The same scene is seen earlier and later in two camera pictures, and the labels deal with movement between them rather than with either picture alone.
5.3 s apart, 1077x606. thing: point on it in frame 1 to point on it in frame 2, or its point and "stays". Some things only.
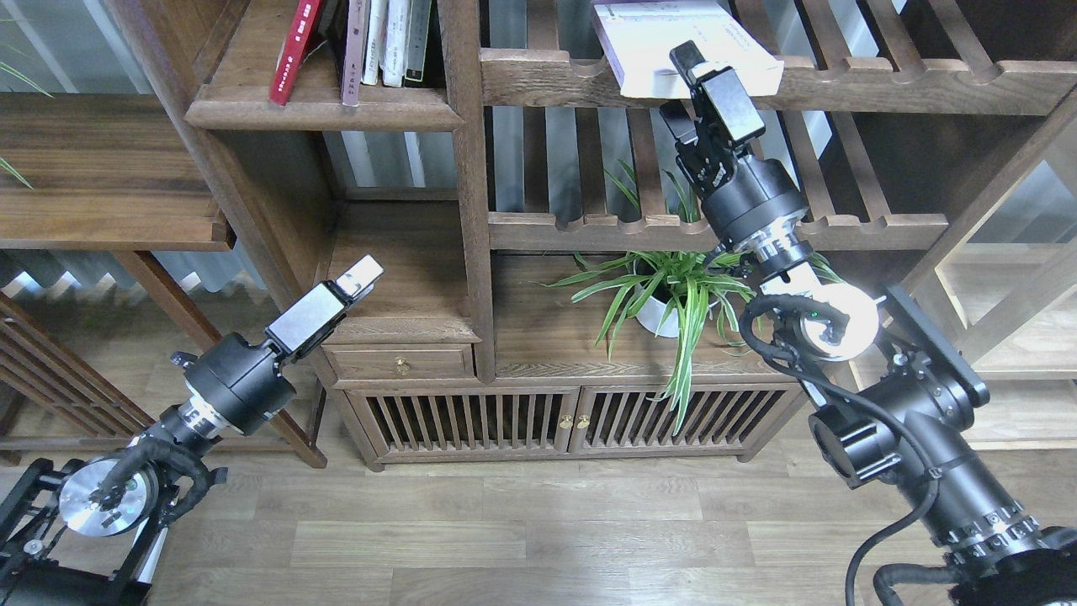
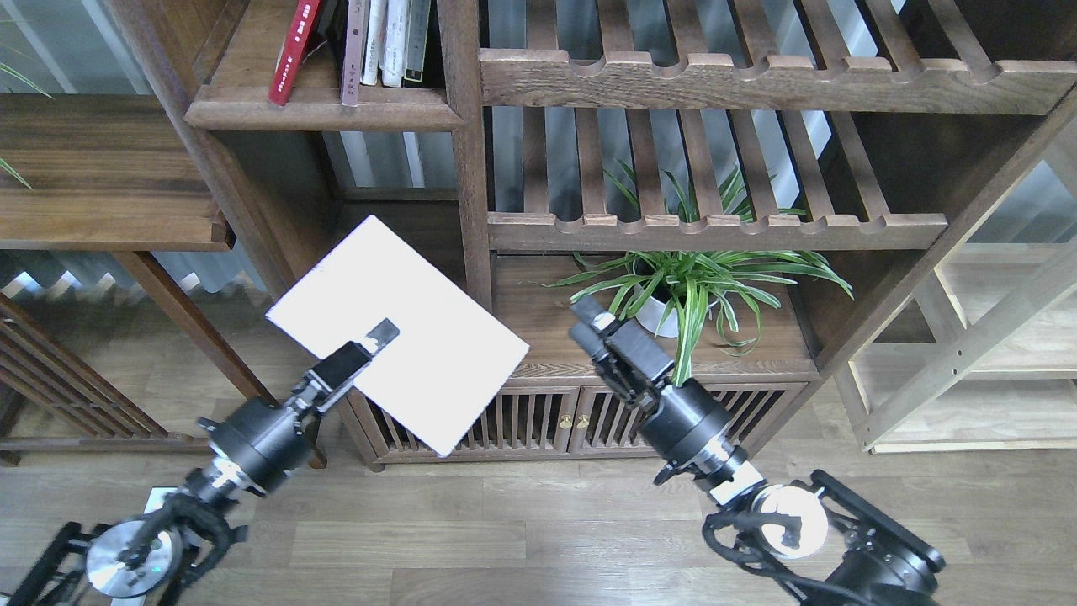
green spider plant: (685, 288) stays
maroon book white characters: (353, 53) stays
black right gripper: (749, 199) to (687, 425)
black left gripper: (242, 386) to (259, 443)
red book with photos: (304, 23) stays
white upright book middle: (395, 41) stays
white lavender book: (638, 36) to (451, 353)
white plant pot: (651, 314) stays
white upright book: (377, 25) stays
